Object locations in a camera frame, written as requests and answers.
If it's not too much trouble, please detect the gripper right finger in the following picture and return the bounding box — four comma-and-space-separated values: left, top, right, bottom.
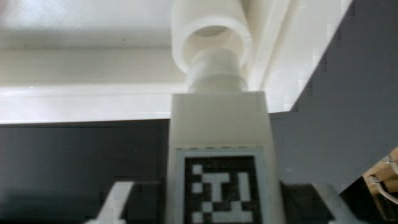
313, 183, 363, 224

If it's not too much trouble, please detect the white square table top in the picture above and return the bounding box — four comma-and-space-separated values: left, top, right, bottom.
0, 0, 354, 124

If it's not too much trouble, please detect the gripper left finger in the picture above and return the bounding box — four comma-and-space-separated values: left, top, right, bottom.
84, 181, 136, 224

